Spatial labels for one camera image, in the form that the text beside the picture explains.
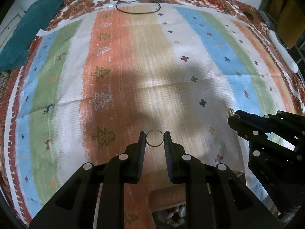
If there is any thin black ring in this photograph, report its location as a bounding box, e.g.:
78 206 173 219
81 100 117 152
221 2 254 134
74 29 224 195
145 129 165 148

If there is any brown cardboard jewelry box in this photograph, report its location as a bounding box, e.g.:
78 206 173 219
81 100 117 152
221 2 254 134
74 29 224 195
148 184 186 228

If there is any striped colourful bed cover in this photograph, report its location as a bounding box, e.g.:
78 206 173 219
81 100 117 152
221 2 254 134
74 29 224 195
1 0 304 228

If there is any teal towel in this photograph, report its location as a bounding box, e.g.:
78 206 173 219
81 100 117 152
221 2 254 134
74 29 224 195
1 0 64 72

